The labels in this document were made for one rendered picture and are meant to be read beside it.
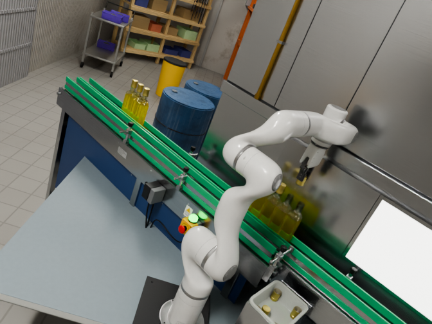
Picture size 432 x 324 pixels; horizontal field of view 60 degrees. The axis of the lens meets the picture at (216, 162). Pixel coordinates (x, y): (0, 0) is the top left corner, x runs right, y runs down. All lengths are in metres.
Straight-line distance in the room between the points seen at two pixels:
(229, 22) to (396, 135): 8.07
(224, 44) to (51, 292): 8.38
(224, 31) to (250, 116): 7.63
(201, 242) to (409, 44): 1.07
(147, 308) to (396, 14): 1.50
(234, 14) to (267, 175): 8.42
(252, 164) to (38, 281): 0.99
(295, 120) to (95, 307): 1.05
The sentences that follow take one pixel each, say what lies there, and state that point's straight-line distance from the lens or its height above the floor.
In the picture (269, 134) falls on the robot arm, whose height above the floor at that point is 1.65.
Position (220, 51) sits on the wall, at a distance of 9.55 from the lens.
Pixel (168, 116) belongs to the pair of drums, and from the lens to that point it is 3.77.
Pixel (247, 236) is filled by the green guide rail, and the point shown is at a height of 1.09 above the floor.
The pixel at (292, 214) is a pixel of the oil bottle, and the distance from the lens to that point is 1.65.
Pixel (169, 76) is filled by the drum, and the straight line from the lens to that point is 6.26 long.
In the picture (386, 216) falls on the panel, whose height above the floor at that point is 1.42.
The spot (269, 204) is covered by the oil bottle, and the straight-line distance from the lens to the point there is 1.70.
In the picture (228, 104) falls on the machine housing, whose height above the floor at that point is 1.46.
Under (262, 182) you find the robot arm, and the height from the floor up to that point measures 1.52.
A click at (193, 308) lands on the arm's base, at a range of 1.52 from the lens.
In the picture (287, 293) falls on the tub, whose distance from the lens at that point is 1.67.
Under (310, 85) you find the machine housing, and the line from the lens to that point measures 1.75.
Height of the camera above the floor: 2.00
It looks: 25 degrees down
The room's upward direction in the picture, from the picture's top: 22 degrees clockwise
